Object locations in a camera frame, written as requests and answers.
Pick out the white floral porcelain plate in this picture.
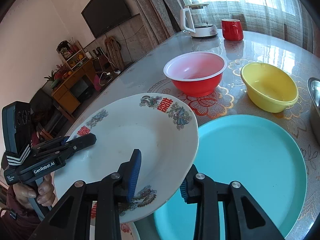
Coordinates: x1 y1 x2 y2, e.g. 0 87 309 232
54 93 199 223

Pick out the yellow plastic bowl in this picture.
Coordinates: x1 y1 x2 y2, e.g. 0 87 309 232
240 62 299 113

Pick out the red plastic bowl white inside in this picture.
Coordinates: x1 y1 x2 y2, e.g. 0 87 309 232
163 51 227 97

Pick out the stainless steel bowl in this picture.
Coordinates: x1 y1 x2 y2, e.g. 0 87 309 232
307 77 320 144

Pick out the person's left hand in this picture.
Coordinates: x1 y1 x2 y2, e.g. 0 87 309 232
13 174 55 210

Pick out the turquoise round plate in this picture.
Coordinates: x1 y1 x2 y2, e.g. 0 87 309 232
153 114 308 240

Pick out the wooden cabinet with shelf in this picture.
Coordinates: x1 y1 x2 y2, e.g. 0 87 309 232
49 40 97 114

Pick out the floral lace table cover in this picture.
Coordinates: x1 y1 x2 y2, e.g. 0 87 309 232
147 38 320 225

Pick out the beige curtain left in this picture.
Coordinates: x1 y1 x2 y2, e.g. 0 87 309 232
133 0 184 48

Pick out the white glass electric kettle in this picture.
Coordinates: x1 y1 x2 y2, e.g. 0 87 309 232
180 3 217 38

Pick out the red mug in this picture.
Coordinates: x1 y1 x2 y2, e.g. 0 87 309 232
221 19 244 41

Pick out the black wall television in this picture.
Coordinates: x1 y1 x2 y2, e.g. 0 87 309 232
81 0 131 38

